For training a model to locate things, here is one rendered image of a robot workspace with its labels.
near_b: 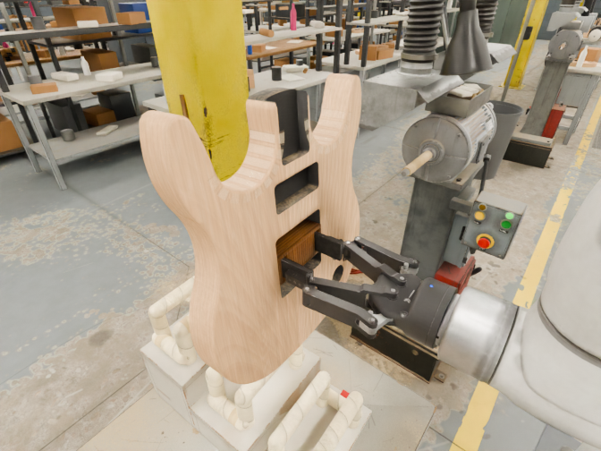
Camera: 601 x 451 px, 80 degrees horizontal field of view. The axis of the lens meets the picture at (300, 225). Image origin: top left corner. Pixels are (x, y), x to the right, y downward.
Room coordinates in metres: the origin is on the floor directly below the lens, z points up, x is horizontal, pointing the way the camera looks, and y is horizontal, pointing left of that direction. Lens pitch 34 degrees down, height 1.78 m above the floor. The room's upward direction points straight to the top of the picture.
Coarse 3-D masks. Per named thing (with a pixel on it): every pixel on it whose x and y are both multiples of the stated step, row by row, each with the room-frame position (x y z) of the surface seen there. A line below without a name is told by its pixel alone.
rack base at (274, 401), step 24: (288, 360) 0.53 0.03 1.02; (312, 360) 0.53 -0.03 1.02; (240, 384) 0.47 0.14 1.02; (288, 384) 0.47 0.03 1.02; (192, 408) 0.41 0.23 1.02; (264, 408) 0.41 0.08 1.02; (288, 408) 0.43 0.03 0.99; (216, 432) 0.36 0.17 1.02; (240, 432) 0.36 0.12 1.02; (264, 432) 0.37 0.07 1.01
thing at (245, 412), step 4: (236, 404) 0.37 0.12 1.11; (244, 404) 0.37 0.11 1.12; (248, 404) 0.37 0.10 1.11; (236, 408) 0.37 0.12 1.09; (240, 408) 0.37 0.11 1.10; (244, 408) 0.37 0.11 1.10; (248, 408) 0.37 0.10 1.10; (252, 408) 0.38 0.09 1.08; (240, 412) 0.37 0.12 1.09; (244, 412) 0.37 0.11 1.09; (248, 412) 0.37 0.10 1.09; (252, 412) 0.38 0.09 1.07; (240, 416) 0.37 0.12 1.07; (244, 416) 0.37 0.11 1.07; (248, 416) 0.37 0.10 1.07; (252, 416) 0.38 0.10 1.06; (244, 420) 0.37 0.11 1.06; (248, 420) 0.37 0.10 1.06; (252, 420) 0.38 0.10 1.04; (252, 424) 0.37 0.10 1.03; (248, 428) 0.37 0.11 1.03
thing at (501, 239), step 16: (480, 192) 1.18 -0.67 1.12; (496, 208) 1.07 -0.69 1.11; (512, 208) 1.06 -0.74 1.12; (480, 224) 1.09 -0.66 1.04; (496, 224) 1.06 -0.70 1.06; (512, 224) 1.03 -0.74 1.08; (464, 240) 1.11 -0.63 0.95; (496, 240) 1.05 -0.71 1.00; (512, 240) 1.06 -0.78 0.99; (496, 256) 1.03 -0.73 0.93
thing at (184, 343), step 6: (174, 336) 0.47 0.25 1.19; (180, 336) 0.46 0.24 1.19; (186, 336) 0.47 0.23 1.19; (180, 342) 0.46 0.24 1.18; (186, 342) 0.46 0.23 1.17; (180, 348) 0.46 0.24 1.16; (186, 348) 0.46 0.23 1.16; (192, 348) 0.47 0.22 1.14; (186, 354) 0.46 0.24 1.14; (192, 354) 0.47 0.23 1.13; (192, 360) 0.47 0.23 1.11
